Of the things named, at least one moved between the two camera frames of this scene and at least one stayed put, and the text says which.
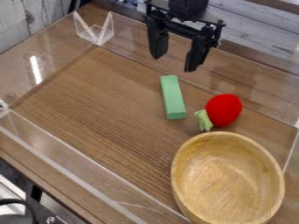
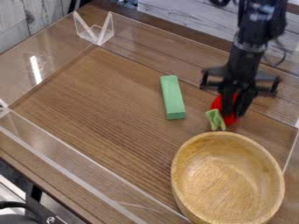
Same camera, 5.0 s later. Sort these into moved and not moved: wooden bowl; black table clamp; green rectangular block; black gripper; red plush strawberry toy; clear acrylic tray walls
Moved: red plush strawberry toy; black gripper
Not moved: wooden bowl; clear acrylic tray walls; black table clamp; green rectangular block
